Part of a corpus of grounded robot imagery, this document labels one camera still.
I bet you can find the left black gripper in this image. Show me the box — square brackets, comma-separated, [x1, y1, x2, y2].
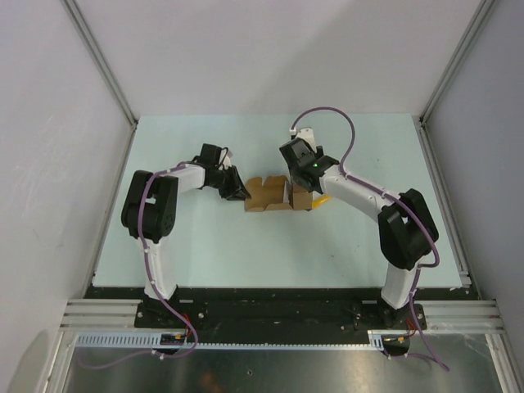
[209, 165, 251, 202]

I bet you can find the brown cardboard express box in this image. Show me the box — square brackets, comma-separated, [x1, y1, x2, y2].
[244, 175, 313, 213]

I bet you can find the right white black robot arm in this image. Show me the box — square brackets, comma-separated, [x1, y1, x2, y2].
[279, 138, 440, 328]

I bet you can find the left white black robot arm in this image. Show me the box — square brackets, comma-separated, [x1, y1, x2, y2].
[120, 143, 251, 328]

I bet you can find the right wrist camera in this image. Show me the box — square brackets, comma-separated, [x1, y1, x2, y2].
[289, 127, 317, 152]

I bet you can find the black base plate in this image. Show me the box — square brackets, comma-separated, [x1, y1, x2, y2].
[84, 287, 478, 356]

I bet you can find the right aluminium side rail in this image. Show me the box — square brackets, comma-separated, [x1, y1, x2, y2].
[413, 116, 473, 288]

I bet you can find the aluminium front rail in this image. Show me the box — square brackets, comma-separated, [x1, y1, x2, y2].
[59, 299, 504, 334]

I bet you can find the grey slotted cable duct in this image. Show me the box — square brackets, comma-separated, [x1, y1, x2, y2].
[75, 329, 414, 352]

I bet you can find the left aluminium corner post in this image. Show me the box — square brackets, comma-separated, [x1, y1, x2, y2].
[61, 0, 138, 129]

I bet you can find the aluminium corner post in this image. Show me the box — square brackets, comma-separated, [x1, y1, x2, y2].
[418, 0, 499, 125]
[61, 0, 138, 129]

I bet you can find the right aluminium corner post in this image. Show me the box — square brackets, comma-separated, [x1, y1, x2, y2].
[418, 0, 499, 125]

